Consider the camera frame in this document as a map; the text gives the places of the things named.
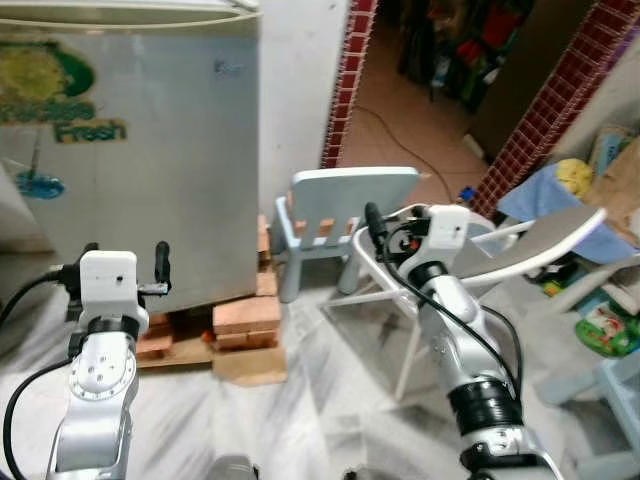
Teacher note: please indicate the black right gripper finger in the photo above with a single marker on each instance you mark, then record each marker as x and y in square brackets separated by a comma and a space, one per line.
[376, 222]

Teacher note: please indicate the silver fridge with green sticker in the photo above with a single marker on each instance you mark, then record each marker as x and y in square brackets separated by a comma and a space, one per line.
[170, 180]

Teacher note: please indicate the small blue object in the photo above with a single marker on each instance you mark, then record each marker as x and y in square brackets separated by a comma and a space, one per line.
[465, 194]

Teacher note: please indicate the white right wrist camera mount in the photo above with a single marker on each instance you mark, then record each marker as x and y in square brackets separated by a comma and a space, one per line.
[448, 232]

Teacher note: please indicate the robot silver left arm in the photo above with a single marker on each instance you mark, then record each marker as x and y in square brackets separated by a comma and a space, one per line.
[98, 385]

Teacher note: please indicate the robot silver right arm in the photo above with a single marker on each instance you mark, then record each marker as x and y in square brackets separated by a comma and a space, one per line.
[465, 345]

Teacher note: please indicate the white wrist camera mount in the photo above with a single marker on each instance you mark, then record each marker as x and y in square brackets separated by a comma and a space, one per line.
[108, 283]
[448, 232]

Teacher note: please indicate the dark brown door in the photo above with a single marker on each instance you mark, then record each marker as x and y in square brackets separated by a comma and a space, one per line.
[520, 70]

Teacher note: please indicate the robot grey left leg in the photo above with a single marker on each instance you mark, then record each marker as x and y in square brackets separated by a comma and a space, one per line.
[233, 469]

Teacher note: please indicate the green printed packet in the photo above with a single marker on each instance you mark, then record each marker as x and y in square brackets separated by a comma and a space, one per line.
[605, 325]

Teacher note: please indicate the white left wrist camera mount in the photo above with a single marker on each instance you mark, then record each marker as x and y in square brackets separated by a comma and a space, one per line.
[108, 283]

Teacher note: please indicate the light blue plastic chair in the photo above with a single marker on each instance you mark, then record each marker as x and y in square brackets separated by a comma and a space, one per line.
[350, 190]

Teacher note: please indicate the light blue plastic stool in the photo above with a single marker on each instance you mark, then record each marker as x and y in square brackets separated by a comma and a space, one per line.
[620, 385]

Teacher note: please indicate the dark colourful clothes pile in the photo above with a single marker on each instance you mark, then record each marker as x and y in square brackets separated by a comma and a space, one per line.
[465, 45]

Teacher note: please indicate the blue cloth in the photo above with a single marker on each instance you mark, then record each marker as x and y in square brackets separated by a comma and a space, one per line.
[535, 195]

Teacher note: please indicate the flat brown cardboard sheet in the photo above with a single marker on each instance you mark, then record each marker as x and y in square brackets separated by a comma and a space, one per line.
[250, 368]

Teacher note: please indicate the white folding chair grey seat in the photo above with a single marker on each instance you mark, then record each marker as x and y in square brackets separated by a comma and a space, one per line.
[540, 245]

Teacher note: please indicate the yellow soft lump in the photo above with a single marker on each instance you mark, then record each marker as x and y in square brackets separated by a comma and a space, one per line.
[575, 177]

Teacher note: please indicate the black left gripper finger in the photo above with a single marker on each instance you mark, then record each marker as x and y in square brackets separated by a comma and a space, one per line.
[163, 265]
[91, 248]

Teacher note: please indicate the plain brown cardboard box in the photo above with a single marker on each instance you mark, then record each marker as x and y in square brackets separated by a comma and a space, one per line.
[620, 185]

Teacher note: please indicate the robot dark right leg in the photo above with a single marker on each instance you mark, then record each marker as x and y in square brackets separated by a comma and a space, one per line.
[360, 474]

